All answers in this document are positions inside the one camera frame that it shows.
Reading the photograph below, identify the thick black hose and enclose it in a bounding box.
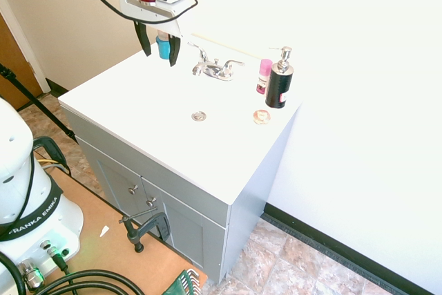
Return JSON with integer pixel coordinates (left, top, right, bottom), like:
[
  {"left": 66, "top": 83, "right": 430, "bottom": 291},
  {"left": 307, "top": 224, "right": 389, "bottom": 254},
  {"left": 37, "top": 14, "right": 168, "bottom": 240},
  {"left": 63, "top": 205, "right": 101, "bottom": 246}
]
[
  {"left": 0, "top": 250, "right": 22, "bottom": 295},
  {"left": 32, "top": 268, "right": 153, "bottom": 295}
]

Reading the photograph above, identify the black plug cable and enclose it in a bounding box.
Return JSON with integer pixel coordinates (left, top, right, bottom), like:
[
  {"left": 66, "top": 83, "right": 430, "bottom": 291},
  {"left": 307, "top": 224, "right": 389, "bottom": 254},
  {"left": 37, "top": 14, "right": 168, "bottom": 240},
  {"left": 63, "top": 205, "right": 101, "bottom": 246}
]
[{"left": 50, "top": 252, "right": 71, "bottom": 276}]

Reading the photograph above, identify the chrome cold water handle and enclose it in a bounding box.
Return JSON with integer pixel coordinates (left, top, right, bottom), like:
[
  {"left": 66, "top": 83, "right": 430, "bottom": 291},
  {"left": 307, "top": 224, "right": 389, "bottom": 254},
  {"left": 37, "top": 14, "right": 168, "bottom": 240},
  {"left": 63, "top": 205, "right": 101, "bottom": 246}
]
[{"left": 222, "top": 59, "right": 247, "bottom": 78}]

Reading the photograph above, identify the black soap dispenser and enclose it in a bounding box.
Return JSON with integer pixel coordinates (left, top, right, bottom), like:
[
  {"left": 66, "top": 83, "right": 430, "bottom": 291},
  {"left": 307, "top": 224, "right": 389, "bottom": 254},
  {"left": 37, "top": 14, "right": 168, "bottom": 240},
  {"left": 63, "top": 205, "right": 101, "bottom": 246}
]
[{"left": 265, "top": 46, "right": 296, "bottom": 110}]

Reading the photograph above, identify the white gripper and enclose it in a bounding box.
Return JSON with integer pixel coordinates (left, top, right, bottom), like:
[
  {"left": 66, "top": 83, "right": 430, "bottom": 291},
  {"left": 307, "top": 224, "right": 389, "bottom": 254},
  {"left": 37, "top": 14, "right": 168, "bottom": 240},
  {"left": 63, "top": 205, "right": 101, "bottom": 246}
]
[{"left": 117, "top": 0, "right": 193, "bottom": 68}]

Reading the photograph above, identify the brown wooden door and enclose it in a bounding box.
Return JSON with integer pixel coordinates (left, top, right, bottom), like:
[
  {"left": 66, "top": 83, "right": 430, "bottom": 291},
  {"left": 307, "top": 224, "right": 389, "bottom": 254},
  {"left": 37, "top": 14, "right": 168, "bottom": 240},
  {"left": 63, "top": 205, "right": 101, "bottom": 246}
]
[{"left": 0, "top": 10, "right": 43, "bottom": 112}]

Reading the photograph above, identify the round glass dish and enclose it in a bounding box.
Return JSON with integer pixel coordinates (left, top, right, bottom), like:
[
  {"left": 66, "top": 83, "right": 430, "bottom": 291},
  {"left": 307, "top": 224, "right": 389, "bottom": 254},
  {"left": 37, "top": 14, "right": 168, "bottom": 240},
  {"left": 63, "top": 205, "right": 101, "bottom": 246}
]
[{"left": 252, "top": 108, "right": 272, "bottom": 126}]

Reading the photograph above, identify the brown wooden robot board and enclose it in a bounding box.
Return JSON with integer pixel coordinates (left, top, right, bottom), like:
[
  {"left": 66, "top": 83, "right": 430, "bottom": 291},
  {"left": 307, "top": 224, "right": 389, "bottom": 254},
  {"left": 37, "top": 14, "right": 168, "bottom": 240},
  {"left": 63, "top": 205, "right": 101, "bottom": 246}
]
[{"left": 32, "top": 165, "right": 209, "bottom": 295}]

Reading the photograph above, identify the white door frame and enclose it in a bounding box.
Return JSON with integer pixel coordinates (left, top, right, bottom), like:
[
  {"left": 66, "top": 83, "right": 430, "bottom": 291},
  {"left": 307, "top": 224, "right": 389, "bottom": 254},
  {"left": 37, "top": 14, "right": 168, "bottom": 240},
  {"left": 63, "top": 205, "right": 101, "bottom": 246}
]
[{"left": 0, "top": 0, "right": 52, "bottom": 95}]

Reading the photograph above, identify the grey vanity cabinet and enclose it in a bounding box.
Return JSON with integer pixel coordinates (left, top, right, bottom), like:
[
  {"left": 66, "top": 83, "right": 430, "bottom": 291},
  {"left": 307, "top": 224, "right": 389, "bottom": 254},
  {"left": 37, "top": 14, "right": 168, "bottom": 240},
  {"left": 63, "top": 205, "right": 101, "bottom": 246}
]
[{"left": 60, "top": 104, "right": 298, "bottom": 285}]

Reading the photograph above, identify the blue cup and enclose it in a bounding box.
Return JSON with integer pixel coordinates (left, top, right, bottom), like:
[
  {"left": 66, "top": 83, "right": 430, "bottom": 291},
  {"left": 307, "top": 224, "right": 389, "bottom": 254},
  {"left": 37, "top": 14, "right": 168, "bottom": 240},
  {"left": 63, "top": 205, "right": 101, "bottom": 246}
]
[{"left": 155, "top": 30, "right": 172, "bottom": 59}]

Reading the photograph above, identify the black curved strap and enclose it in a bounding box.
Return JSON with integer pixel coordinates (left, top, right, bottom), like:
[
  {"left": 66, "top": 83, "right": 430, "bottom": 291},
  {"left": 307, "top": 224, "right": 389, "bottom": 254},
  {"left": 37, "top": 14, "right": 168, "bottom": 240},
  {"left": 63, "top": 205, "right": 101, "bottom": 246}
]
[{"left": 32, "top": 135, "right": 73, "bottom": 175}]

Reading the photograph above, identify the yellow cable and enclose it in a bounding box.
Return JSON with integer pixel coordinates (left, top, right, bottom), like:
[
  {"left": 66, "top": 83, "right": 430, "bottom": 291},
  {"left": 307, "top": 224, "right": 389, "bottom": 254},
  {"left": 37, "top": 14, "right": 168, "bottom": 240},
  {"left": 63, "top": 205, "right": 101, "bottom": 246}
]
[{"left": 35, "top": 158, "right": 67, "bottom": 169}]

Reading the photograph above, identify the pink deodorant bottle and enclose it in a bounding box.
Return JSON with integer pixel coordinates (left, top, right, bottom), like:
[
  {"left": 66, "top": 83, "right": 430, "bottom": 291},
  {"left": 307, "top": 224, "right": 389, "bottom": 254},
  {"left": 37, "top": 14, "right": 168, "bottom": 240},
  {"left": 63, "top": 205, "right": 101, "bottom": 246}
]
[{"left": 256, "top": 59, "right": 273, "bottom": 96}]

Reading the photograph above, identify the black C-clamp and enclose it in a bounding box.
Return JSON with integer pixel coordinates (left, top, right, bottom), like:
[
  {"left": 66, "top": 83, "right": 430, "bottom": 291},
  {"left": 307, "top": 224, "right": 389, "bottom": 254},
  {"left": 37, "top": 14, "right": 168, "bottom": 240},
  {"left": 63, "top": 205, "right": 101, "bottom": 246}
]
[{"left": 118, "top": 206, "right": 172, "bottom": 254}]

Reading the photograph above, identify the green hex key set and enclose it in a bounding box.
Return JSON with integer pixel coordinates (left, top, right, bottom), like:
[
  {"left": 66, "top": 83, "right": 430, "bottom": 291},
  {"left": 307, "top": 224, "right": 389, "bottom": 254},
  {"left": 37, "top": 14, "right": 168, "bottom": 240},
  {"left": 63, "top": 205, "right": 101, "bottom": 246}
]
[{"left": 161, "top": 268, "right": 202, "bottom": 295}]

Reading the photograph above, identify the white vanity sink top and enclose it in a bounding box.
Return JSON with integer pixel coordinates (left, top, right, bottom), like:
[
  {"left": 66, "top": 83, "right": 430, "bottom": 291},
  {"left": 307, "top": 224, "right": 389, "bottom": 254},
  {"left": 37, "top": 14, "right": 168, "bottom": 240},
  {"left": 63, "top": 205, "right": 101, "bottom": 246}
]
[{"left": 57, "top": 33, "right": 305, "bottom": 207}]

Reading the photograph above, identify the black tripod leg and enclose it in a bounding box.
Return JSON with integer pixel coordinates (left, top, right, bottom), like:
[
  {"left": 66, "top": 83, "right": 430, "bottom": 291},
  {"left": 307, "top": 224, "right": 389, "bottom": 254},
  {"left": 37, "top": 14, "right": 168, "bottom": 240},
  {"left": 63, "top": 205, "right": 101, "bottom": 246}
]
[{"left": 0, "top": 62, "right": 79, "bottom": 144}]

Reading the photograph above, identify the chrome hot water handle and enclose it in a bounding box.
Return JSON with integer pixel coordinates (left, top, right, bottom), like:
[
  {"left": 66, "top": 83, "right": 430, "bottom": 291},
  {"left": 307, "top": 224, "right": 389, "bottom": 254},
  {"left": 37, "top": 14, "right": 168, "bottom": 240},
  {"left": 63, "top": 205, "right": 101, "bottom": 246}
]
[{"left": 186, "top": 41, "right": 209, "bottom": 64}]

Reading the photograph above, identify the chrome faucet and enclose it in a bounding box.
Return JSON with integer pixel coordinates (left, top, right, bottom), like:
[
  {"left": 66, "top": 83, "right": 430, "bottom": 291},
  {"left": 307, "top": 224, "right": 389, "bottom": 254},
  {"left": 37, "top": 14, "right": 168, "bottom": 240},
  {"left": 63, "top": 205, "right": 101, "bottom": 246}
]
[{"left": 191, "top": 57, "right": 235, "bottom": 82}]

